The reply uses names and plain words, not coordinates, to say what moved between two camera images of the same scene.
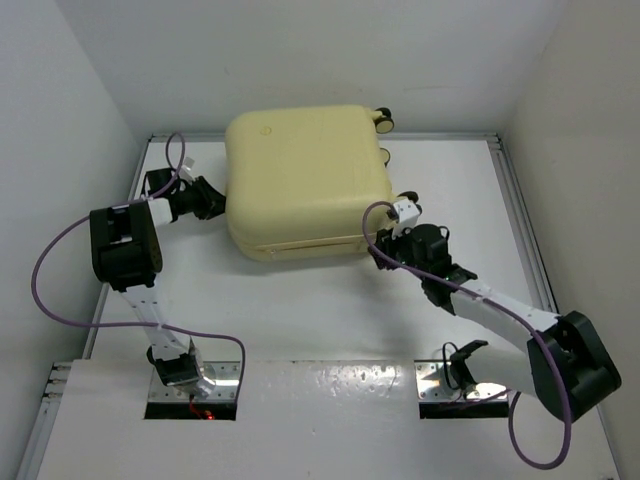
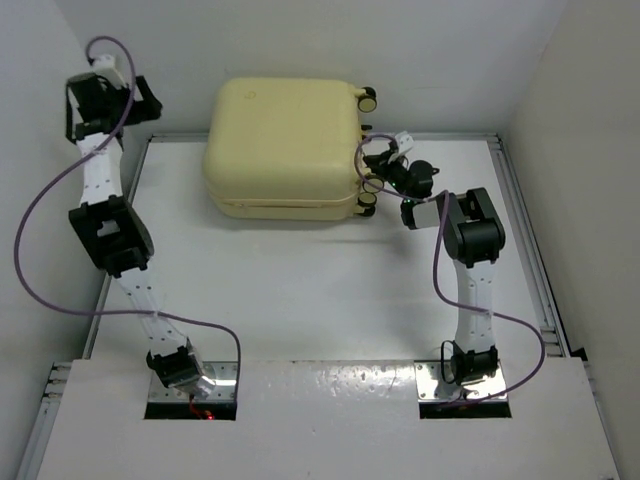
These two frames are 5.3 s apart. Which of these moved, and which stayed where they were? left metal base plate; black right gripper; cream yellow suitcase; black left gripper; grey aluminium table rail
Moved: black right gripper; cream yellow suitcase; black left gripper
Stayed: grey aluminium table rail; left metal base plate
